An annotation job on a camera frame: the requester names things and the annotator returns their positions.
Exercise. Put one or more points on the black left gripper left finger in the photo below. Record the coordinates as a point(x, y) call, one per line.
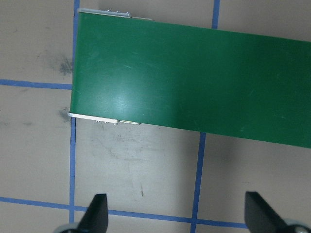
point(95, 220)

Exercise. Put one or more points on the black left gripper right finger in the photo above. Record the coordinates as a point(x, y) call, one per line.
point(259, 216)

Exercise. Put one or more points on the green conveyor belt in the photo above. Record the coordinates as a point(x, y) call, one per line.
point(235, 84)

